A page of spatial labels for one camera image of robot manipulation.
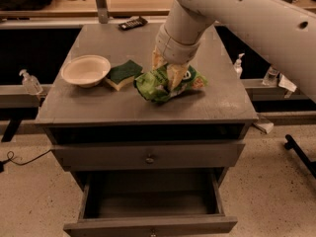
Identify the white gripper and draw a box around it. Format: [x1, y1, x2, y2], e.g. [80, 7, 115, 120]
[152, 25, 200, 91]

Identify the green rice chip bag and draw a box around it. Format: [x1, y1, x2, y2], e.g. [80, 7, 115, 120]
[133, 64, 207, 103]

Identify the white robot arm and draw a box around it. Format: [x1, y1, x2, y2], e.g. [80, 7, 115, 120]
[156, 0, 316, 102]

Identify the grey drawer cabinet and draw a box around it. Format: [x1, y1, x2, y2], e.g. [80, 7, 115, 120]
[34, 21, 260, 237]

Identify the closed top drawer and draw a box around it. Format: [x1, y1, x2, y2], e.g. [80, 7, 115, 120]
[52, 140, 245, 172]

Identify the open middle drawer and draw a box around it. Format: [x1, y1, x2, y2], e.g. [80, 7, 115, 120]
[64, 169, 237, 237]

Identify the green yellow sponge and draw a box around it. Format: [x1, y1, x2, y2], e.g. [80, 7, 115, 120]
[105, 60, 143, 91]

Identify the black remote control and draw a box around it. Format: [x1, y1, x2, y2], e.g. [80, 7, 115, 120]
[118, 17, 147, 31]

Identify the white pump bottle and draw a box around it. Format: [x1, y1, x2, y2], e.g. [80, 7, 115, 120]
[234, 53, 244, 78]

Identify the white paper bowl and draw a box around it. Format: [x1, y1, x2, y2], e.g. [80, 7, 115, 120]
[61, 55, 111, 88]

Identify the clear plastic water bottle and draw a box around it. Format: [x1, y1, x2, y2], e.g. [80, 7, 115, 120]
[263, 66, 279, 86]

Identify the white paper packet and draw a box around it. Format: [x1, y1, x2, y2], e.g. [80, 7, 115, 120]
[278, 74, 297, 92]

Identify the clear sanitizer pump bottle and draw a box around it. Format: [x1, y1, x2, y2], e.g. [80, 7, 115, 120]
[19, 69, 43, 95]

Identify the black stand leg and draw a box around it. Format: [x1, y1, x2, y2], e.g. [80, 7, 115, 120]
[284, 134, 316, 179]

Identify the black floor cable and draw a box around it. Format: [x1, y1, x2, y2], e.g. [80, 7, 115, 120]
[0, 148, 53, 174]

